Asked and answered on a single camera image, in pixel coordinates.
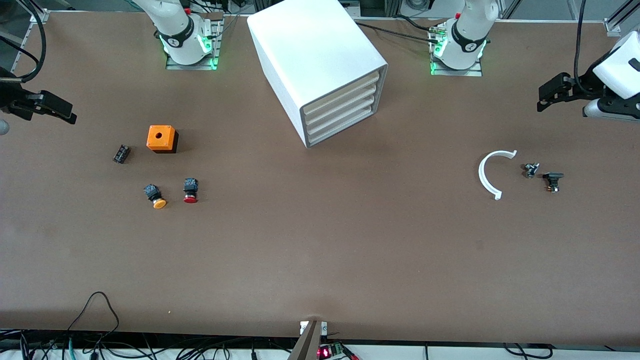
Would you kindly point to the red push button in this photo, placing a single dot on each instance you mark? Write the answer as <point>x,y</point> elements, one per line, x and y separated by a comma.
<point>190,191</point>

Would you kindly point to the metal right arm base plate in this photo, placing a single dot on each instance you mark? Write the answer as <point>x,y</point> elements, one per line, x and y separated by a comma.
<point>216,50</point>

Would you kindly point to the black switch contact part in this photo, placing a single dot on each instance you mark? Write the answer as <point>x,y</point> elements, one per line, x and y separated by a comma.
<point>552,180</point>

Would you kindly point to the grey camera mount pole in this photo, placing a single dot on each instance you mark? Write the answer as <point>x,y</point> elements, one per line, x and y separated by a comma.
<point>307,342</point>

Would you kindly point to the yellow push button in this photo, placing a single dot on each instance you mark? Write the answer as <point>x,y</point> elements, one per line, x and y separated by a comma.
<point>156,197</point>

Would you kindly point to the orange button housing box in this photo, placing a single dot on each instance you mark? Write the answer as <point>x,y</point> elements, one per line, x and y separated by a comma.
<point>161,136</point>

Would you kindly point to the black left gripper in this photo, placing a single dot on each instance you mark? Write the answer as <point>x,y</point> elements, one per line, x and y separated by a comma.
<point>583,89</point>

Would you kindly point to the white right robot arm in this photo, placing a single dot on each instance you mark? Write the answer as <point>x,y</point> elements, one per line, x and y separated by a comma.
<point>180,30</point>

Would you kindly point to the circuit board with red light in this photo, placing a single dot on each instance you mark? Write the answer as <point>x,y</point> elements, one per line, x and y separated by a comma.
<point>332,351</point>

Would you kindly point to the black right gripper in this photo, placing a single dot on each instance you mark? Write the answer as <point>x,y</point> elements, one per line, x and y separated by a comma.
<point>11,99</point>

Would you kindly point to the small black contact block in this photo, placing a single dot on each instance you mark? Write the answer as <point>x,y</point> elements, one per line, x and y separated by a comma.
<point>121,154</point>

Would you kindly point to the small silver black switch part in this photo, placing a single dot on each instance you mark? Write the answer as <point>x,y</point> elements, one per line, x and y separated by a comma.
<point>531,170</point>

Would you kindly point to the white plastic tray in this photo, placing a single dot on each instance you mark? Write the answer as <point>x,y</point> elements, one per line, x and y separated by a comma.
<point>345,91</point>

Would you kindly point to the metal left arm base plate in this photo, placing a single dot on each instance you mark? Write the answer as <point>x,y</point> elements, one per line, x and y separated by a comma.
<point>477,72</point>

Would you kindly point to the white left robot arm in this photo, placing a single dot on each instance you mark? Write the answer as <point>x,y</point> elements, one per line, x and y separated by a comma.
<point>465,37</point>

